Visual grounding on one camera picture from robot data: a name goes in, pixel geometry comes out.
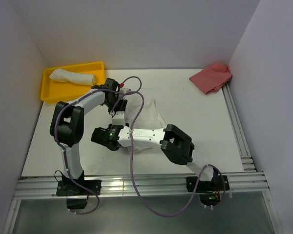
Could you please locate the white printed t-shirt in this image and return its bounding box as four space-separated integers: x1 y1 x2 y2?
125 95 167 154

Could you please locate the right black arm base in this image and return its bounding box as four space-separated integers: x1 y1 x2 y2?
195 173 230 207

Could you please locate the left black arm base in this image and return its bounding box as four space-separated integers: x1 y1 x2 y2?
54 170 102 211

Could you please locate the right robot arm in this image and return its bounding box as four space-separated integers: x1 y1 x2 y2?
91 124 219 190

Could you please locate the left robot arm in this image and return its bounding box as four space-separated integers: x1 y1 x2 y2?
50 78 127 195

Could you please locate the rolled white t-shirt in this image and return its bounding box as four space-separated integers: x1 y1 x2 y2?
49 69 97 86

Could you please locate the yellow plastic tray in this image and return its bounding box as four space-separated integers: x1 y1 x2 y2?
41 61 106 103

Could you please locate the pink folded t-shirt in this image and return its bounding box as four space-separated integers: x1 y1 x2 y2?
189 62 232 95

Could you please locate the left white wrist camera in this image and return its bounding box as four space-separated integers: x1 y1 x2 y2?
119 88 131 96

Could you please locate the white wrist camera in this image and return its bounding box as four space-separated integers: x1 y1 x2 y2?
119 88 131 96
112 111 126 126

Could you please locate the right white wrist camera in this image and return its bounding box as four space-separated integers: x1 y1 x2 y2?
112 111 126 126

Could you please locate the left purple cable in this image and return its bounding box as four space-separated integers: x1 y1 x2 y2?
54 76 143 215

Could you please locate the purple cable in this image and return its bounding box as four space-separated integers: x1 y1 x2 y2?
54 76 143 215
110 91 227 217

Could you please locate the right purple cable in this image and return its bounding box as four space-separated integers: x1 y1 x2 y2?
110 91 227 217

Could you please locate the aluminium right side rail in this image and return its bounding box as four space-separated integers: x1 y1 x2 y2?
222 84 257 173

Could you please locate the aluminium front rail frame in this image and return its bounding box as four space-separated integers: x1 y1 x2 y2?
4 170 284 234

